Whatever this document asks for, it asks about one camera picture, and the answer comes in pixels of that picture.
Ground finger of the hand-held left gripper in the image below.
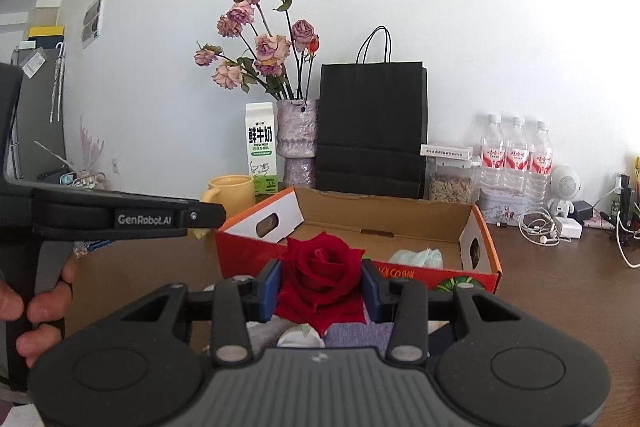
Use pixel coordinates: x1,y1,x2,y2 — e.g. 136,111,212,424
187,202,227,235

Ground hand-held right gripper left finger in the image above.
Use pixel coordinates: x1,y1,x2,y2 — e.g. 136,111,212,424
107,258,286,368

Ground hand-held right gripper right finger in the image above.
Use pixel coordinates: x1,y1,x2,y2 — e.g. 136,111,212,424
360,258,526,364

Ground purple cloth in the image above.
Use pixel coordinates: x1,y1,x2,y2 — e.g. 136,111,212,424
325,307,396,353

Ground red rose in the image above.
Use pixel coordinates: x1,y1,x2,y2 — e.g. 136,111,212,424
275,231,368,333

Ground orange cardboard box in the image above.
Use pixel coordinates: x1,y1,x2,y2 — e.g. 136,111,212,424
215,186,502,295

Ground person's left hand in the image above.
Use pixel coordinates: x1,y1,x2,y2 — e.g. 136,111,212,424
0,264,76,368

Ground pink desk organizer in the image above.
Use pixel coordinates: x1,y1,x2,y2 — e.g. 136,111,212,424
72,172,108,190

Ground yellow mug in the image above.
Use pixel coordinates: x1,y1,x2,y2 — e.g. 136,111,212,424
200,174,256,240

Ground grey cloth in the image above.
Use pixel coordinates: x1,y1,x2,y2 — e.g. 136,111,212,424
247,319,301,353

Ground white crumpled tissue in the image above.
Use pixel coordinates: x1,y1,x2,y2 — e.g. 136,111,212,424
387,248,445,270

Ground brown cardboard sheet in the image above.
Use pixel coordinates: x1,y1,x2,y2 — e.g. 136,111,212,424
65,232,221,358

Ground white green milk carton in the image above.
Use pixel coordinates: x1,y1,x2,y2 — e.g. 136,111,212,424
245,102,279,198

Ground grey refrigerator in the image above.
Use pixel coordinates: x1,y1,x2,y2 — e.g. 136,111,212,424
11,48,68,182

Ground purple ceramic vase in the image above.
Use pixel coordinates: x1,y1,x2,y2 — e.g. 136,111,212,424
276,98,320,188

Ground clear jar of seeds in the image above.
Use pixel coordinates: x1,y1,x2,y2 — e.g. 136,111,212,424
427,155,478,202

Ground printed tin box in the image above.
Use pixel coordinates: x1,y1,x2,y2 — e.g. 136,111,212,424
475,187,528,225

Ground flat white box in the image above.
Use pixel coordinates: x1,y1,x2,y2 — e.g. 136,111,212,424
420,143,473,160

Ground black paper bag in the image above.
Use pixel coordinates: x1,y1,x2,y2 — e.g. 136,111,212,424
316,26,429,200

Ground clear water bottle red label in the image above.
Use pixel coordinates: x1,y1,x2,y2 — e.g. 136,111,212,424
525,120,553,208
480,113,506,192
502,116,531,190

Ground dried pink roses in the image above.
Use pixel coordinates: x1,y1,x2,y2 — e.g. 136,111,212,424
194,0,321,102

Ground yellow and dark box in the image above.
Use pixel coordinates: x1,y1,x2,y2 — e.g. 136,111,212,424
21,26,66,50

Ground white charger block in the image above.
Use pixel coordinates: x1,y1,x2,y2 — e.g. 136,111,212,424
552,217,583,239

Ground brown cardboard carton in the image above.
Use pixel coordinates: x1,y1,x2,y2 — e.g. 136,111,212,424
34,0,63,28

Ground white robot-shaped speaker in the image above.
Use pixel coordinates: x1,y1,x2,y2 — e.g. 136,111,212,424
547,164,582,218

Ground black phone stand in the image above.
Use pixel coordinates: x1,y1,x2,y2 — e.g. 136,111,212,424
617,174,637,228

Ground white wired earphones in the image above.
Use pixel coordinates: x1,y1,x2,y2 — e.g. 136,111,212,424
517,209,563,248

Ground wall poster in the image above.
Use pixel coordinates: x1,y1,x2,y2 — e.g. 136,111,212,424
81,0,107,50

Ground white cable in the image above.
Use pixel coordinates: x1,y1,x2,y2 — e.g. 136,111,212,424
615,207,640,268

